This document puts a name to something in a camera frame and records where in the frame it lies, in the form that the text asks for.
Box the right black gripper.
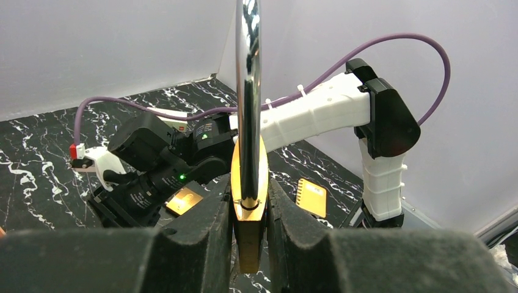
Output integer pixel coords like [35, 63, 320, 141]
[87, 164, 191, 228]

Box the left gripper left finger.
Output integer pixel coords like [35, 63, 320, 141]
[1, 176, 232, 292]

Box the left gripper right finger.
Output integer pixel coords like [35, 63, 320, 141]
[267, 180, 511, 292]

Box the brass padlock long shackle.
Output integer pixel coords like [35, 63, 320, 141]
[230, 1, 269, 273]

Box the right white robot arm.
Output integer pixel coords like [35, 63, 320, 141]
[87, 59, 421, 227]

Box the brass padlock centre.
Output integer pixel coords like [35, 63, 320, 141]
[165, 187, 203, 216]

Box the orange spiral notebook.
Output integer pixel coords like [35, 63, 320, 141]
[295, 178, 327, 219]

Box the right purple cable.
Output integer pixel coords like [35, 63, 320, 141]
[73, 33, 451, 147]

